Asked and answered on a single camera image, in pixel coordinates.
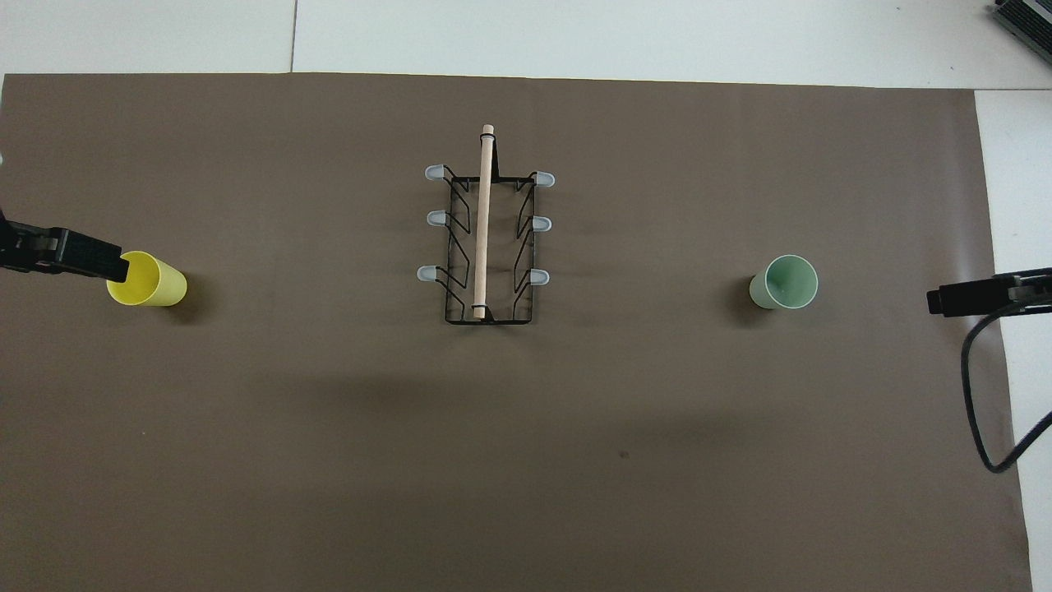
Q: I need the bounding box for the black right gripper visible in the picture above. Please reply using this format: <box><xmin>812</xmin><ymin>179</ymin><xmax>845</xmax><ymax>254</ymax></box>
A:
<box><xmin>927</xmin><ymin>267</ymin><xmax>1052</xmax><ymax>317</ymax></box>

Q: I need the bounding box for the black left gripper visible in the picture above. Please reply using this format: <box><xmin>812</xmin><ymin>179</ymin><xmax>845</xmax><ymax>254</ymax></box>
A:
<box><xmin>0</xmin><ymin>212</ymin><xmax>129</xmax><ymax>283</ymax></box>

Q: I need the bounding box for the yellow plastic cup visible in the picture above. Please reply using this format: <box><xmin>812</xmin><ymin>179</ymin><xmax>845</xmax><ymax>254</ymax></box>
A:
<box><xmin>106</xmin><ymin>251</ymin><xmax>188</xmax><ymax>308</ymax></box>

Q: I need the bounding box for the green plastic cup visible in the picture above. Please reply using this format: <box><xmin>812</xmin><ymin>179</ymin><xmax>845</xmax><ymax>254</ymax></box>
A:
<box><xmin>749</xmin><ymin>254</ymin><xmax>819</xmax><ymax>312</ymax></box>

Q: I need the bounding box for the brown table mat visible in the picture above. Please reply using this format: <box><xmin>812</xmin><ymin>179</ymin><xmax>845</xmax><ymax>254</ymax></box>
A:
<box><xmin>0</xmin><ymin>72</ymin><xmax>1035</xmax><ymax>592</ymax></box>

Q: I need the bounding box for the grey ribbed device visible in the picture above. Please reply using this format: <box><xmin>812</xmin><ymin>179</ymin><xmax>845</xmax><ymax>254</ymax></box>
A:
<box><xmin>990</xmin><ymin>0</ymin><xmax>1052</xmax><ymax>42</ymax></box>

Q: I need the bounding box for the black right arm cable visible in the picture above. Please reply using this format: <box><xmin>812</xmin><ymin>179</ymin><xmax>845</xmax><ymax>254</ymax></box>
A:
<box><xmin>962</xmin><ymin>298</ymin><xmax>1052</xmax><ymax>474</ymax></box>

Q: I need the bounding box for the black wire cup rack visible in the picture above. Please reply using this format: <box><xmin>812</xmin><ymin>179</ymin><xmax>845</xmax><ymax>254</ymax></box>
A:
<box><xmin>417</xmin><ymin>124</ymin><xmax>556</xmax><ymax>326</ymax></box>

